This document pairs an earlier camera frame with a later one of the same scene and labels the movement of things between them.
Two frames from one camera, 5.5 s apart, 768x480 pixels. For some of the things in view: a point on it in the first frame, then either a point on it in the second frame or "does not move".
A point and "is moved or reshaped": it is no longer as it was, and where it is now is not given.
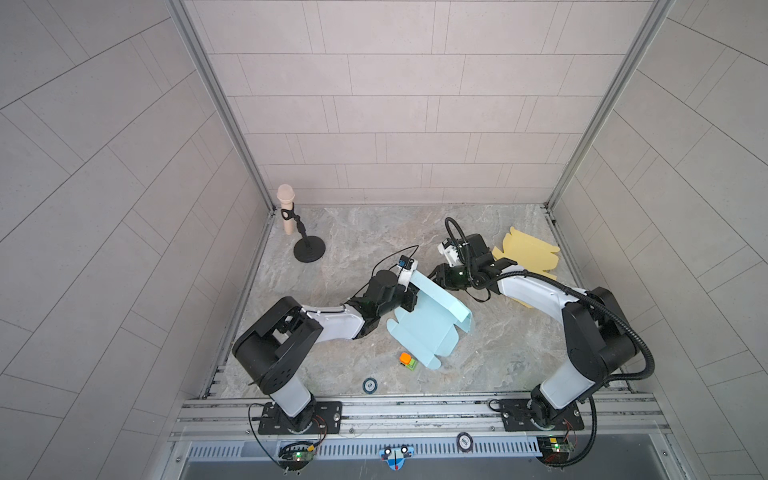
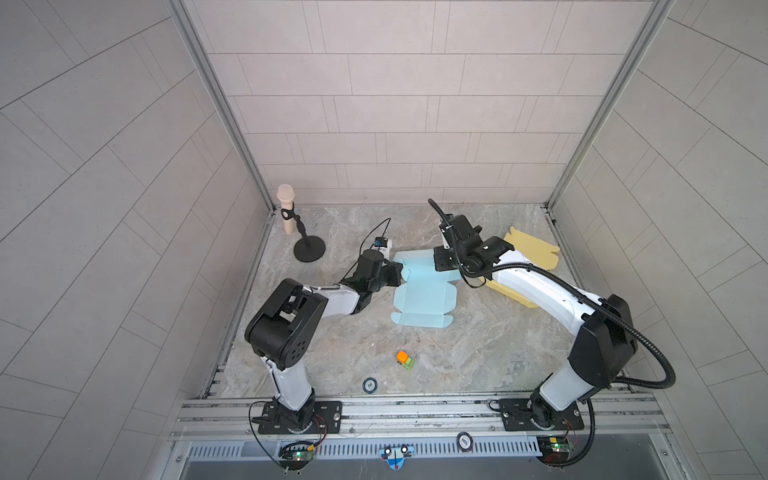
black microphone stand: [309, 248] does not move
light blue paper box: [431, 328] is moved or reshaped
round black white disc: [464, 442] does not move
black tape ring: [375, 385] does not move
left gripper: [410, 296] → [394, 271]
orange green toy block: [407, 360] does not move
